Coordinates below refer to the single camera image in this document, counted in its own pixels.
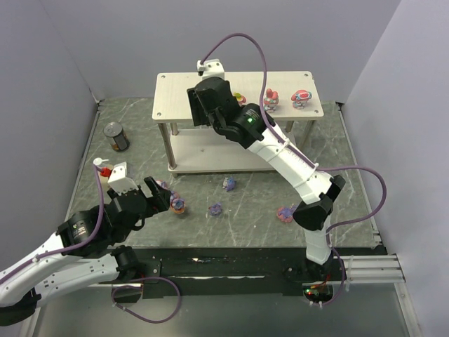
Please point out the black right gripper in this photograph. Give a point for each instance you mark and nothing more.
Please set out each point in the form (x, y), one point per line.
(196, 106)

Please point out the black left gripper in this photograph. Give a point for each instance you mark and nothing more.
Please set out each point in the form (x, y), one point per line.
(147, 202)

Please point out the pink toy yellow hat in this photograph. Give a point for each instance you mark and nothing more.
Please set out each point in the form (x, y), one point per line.
(241, 99)

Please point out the pink white toy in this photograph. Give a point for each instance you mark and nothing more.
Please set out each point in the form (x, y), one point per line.
(162, 184)

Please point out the red bunny ear toy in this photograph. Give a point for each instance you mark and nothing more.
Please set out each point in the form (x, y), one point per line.
(271, 100)

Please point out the purple white toy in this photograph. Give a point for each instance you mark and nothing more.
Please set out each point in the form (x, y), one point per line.
(228, 184)

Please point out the pink blue goggles toy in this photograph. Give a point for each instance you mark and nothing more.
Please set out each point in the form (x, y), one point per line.
(300, 99)

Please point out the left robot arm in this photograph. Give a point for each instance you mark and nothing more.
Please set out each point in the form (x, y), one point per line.
(86, 249)

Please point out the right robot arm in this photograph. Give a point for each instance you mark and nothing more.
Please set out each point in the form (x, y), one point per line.
(258, 133)

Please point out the white two-tier shelf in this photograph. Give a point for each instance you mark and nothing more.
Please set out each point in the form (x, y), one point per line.
(201, 150)

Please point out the beige pump lotion bottle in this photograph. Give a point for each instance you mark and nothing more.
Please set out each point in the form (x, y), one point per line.
(104, 170)

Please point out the orange base purple toy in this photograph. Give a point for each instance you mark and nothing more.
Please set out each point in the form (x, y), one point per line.
(177, 205)

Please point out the dark soda can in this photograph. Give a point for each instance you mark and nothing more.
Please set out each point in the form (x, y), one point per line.
(116, 136)

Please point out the black front base bar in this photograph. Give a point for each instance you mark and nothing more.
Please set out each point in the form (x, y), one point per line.
(229, 271)

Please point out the pink purple lying toy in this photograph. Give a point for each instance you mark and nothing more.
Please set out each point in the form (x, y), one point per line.
(285, 213)

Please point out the small electronics board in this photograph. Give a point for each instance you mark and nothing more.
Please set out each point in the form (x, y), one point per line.
(317, 293)

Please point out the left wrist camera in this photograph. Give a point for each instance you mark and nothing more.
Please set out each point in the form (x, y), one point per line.
(121, 180)

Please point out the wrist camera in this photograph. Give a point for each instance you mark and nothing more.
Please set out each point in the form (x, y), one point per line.
(121, 180)
(210, 68)

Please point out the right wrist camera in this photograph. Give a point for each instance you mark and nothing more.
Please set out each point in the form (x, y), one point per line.
(210, 68)

